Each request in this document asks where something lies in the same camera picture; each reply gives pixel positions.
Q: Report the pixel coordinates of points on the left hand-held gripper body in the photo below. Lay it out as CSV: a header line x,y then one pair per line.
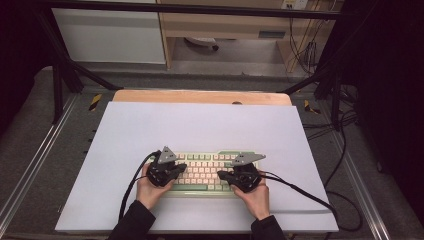
x,y
163,175

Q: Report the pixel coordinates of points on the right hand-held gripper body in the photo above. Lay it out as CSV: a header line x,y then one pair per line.
x,y
246,178

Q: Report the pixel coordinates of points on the cream pink green keyboard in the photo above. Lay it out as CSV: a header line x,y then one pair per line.
x,y
203,166

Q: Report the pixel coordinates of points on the person's left hand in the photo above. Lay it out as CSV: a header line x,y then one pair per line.
x,y
150,195

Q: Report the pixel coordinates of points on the person's right hand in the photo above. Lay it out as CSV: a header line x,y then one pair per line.
x,y
256,203

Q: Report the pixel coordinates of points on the white board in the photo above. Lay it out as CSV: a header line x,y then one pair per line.
x,y
200,130

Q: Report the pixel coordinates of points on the wooden board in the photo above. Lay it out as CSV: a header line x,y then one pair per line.
x,y
200,97

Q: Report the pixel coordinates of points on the black metal stand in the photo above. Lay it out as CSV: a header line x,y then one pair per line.
x,y
336,100
58,86

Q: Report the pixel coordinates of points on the grey chair base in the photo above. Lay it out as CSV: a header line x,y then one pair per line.
x,y
201,41

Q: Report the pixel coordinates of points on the light wooden desk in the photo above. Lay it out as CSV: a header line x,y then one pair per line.
x,y
216,25

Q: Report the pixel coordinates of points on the white cabinet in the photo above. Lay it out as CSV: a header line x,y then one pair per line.
x,y
110,36

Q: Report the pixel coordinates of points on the black horizontal metal bar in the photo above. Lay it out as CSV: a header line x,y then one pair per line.
x,y
200,9

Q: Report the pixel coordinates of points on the black curtain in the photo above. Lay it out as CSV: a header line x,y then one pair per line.
x,y
16,50
390,83

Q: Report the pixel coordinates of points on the aluminium rail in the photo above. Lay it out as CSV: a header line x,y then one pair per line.
x,y
363,196
36,163

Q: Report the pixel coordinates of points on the white wall socket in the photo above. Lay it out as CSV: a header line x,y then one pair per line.
x,y
295,4

